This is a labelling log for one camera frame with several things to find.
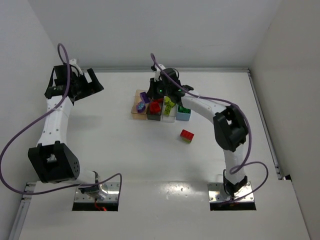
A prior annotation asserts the lime square lego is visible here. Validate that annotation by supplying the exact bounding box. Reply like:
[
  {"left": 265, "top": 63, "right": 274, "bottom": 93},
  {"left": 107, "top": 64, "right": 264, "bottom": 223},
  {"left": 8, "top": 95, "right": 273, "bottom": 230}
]
[{"left": 164, "top": 96, "right": 176, "bottom": 116}]

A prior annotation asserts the red flower lego brick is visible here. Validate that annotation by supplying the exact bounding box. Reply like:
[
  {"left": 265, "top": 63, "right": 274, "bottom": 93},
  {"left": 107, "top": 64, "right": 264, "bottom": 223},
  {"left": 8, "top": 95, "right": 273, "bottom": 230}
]
[{"left": 149, "top": 98, "right": 164, "bottom": 115}]

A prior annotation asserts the dark green square lego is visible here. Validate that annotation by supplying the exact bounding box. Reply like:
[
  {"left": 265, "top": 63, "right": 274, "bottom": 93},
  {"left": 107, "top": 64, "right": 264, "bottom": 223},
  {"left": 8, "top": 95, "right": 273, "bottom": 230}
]
[{"left": 177, "top": 106, "right": 191, "bottom": 114}]

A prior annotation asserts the purple flower lego stack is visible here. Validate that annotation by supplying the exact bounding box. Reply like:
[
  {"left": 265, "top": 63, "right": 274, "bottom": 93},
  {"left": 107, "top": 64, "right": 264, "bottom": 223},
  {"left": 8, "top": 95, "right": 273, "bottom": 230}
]
[{"left": 135, "top": 101, "right": 146, "bottom": 114}]

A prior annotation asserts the lime purple lego stack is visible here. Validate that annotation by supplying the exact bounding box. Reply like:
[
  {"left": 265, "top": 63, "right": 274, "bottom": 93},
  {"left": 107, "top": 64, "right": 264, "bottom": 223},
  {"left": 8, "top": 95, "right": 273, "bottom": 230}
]
[{"left": 180, "top": 129, "right": 194, "bottom": 143}]

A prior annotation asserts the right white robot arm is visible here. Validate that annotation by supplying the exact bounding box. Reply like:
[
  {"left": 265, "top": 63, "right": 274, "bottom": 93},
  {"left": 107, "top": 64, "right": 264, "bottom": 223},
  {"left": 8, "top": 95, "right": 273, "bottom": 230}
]
[{"left": 146, "top": 66, "right": 249, "bottom": 197}]

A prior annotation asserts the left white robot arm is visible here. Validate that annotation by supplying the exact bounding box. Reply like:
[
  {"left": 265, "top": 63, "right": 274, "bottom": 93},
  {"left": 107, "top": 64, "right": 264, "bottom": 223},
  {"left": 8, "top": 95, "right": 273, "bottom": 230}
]
[{"left": 27, "top": 64, "right": 104, "bottom": 199}]

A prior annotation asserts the dark grey transparent container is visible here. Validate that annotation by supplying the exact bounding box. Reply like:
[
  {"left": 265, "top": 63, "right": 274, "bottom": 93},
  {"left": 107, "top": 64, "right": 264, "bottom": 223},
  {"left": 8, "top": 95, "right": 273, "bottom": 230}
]
[{"left": 146, "top": 98, "right": 164, "bottom": 121}]

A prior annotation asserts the clear transparent container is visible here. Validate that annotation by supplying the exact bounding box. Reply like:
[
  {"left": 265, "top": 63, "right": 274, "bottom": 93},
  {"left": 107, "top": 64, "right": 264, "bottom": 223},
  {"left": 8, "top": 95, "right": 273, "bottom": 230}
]
[{"left": 161, "top": 96, "right": 177, "bottom": 123}]

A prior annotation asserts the blue container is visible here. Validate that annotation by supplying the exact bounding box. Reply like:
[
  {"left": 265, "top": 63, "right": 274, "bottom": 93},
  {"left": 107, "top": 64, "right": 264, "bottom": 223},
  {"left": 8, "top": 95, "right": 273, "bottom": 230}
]
[{"left": 175, "top": 105, "right": 191, "bottom": 122}]

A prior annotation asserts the orange transparent container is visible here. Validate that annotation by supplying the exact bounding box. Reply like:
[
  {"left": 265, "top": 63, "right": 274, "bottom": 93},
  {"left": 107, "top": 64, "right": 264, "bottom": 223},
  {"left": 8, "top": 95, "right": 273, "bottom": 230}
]
[{"left": 130, "top": 89, "right": 149, "bottom": 120}]

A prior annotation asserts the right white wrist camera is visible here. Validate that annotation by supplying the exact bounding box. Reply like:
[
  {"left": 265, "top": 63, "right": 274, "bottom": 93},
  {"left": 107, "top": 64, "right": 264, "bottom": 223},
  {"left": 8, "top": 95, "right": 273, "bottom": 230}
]
[{"left": 150, "top": 64, "right": 166, "bottom": 82}]

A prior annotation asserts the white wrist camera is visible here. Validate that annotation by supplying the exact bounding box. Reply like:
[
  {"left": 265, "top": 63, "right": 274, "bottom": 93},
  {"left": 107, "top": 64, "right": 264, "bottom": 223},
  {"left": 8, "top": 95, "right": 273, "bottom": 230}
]
[
  {"left": 150, "top": 64, "right": 166, "bottom": 82},
  {"left": 69, "top": 58, "right": 83, "bottom": 75}
]

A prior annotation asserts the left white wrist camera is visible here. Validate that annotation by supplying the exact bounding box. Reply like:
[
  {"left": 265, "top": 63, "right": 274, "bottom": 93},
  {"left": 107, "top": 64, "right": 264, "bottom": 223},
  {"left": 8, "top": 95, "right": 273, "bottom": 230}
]
[{"left": 69, "top": 58, "right": 83, "bottom": 75}]

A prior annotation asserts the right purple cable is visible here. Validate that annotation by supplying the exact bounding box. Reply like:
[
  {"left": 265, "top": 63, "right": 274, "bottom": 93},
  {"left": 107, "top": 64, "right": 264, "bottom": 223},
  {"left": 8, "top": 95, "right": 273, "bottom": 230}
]
[{"left": 149, "top": 52, "right": 270, "bottom": 207}]

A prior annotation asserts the purple cable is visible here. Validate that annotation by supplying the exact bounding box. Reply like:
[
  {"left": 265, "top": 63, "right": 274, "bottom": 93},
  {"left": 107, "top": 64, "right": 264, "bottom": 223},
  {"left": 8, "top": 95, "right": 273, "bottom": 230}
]
[
  {"left": 0, "top": 42, "right": 123, "bottom": 196},
  {"left": 149, "top": 52, "right": 270, "bottom": 207}
]

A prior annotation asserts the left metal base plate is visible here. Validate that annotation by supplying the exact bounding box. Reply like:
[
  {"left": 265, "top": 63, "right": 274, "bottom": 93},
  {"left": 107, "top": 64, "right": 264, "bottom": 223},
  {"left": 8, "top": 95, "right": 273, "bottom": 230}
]
[{"left": 74, "top": 182, "right": 120, "bottom": 204}]

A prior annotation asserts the metal base plate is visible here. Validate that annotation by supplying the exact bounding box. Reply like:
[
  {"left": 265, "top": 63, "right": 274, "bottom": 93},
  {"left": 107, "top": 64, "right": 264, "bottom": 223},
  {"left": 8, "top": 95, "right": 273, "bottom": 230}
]
[
  {"left": 74, "top": 182, "right": 120, "bottom": 204},
  {"left": 207, "top": 181, "right": 256, "bottom": 204}
]

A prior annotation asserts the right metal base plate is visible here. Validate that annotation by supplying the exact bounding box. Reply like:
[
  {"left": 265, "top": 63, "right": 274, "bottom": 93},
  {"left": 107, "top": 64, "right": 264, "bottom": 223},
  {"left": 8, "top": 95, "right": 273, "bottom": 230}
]
[{"left": 207, "top": 181, "right": 256, "bottom": 204}]

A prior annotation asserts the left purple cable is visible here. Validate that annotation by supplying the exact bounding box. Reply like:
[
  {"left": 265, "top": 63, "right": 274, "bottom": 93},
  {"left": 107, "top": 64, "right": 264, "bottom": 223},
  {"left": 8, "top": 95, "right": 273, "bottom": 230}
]
[{"left": 0, "top": 42, "right": 123, "bottom": 196}]

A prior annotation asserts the aluminium frame rail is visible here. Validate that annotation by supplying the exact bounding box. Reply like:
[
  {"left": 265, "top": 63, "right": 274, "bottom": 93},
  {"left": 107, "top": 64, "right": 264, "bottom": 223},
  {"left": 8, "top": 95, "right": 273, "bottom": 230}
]
[{"left": 7, "top": 66, "right": 286, "bottom": 240}]

